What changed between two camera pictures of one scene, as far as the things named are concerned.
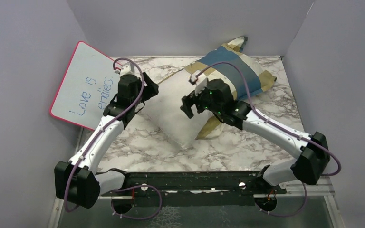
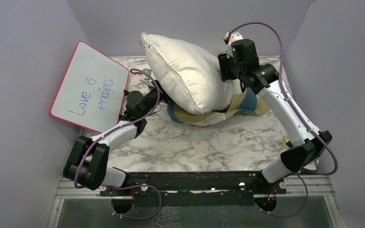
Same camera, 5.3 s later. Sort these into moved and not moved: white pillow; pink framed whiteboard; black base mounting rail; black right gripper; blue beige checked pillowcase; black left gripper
Moved: black right gripper; blue beige checked pillowcase; black left gripper; white pillow
Not moved: pink framed whiteboard; black base mounting rail
